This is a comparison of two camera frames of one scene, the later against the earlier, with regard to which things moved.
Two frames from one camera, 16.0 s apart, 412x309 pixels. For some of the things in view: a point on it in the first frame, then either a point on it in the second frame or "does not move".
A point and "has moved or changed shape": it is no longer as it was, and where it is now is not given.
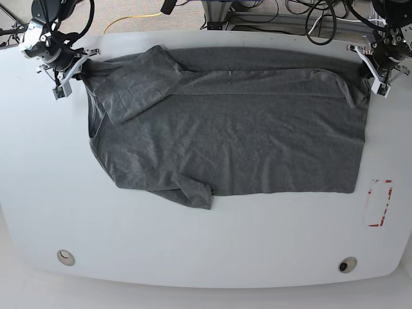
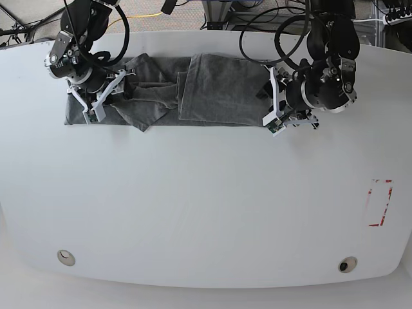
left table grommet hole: (65, 257) does not move
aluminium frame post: (215, 12) does not move
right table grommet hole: (347, 264) does not move
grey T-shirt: (190, 123) has moved or changed shape
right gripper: (385, 53) → (327, 85)
